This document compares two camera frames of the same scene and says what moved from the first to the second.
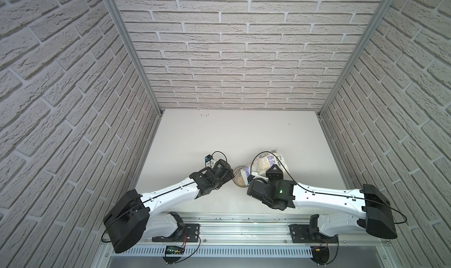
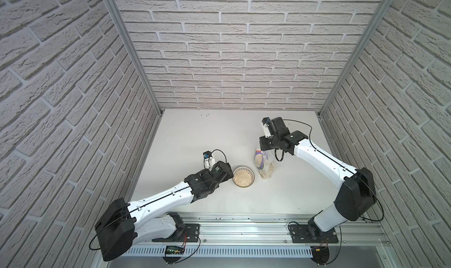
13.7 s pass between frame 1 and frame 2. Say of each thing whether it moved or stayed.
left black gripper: stayed
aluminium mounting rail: stayed
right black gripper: moved
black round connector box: stayed
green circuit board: stayed
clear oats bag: moved
